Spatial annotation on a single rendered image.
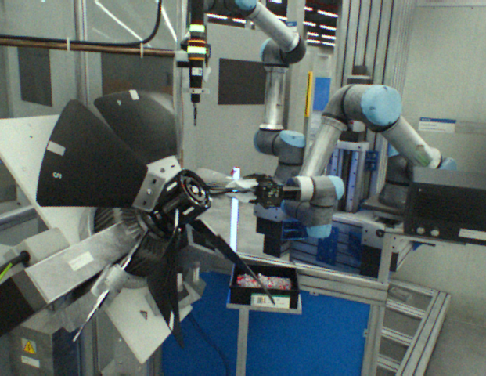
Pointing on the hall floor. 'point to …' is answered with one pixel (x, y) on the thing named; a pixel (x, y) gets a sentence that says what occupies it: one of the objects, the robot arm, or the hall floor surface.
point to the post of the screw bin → (242, 342)
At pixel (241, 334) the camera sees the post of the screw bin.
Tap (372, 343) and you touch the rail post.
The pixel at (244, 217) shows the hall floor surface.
